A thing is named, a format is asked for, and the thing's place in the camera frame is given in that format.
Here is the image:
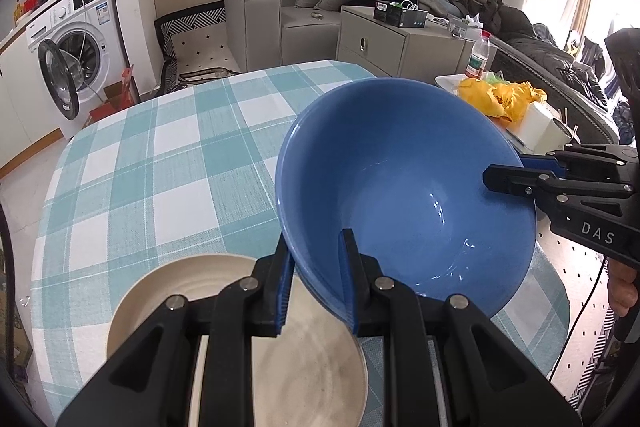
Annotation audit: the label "grey sofa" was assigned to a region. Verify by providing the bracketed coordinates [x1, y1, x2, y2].
[223, 0, 621, 142]

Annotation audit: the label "cream round plate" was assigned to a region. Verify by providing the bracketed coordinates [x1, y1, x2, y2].
[106, 254, 369, 427]

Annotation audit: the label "white container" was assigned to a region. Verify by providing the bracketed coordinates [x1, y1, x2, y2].
[517, 102, 576, 152]

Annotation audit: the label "white counter cabinets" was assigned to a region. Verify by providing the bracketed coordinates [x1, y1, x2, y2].
[0, 24, 66, 180]

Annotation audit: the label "large blue bowl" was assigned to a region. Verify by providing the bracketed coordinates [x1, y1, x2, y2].
[275, 78, 538, 320]

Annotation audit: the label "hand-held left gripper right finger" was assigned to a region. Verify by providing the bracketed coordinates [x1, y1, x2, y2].
[339, 228, 583, 427]

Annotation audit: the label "clear water bottle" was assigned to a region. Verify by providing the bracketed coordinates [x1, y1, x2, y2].
[464, 30, 492, 80]

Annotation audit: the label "yellow plastic bag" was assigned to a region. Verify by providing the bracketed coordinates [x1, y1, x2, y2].
[457, 74, 548, 124]

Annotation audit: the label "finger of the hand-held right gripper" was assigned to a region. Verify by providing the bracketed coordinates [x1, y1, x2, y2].
[519, 144, 640, 180]
[482, 164, 636, 208]

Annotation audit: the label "black white patterned chair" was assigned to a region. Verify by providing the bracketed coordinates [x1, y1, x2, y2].
[154, 6, 241, 88]

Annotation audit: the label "black cable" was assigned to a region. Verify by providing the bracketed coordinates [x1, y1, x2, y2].
[547, 254, 611, 380]

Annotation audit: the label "black box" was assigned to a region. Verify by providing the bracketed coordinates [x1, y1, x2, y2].
[373, 0, 428, 28]

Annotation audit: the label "dark clothing pile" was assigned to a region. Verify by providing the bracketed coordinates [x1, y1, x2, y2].
[447, 0, 626, 108]

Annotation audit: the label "red cardboard box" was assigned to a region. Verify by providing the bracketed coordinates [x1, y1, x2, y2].
[81, 66, 141, 128]

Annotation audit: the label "person's right hand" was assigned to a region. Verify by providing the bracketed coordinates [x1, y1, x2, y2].
[607, 257, 640, 318]

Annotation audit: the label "grey side cabinet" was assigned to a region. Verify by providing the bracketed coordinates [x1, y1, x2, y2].
[336, 5, 498, 80]

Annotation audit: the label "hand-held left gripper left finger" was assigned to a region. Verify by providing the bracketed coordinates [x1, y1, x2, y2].
[57, 237, 297, 427]

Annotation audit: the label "white dotted board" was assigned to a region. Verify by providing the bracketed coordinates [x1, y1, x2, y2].
[532, 227, 621, 410]

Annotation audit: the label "white washing machine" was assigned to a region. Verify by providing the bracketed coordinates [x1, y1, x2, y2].
[25, 0, 131, 122]

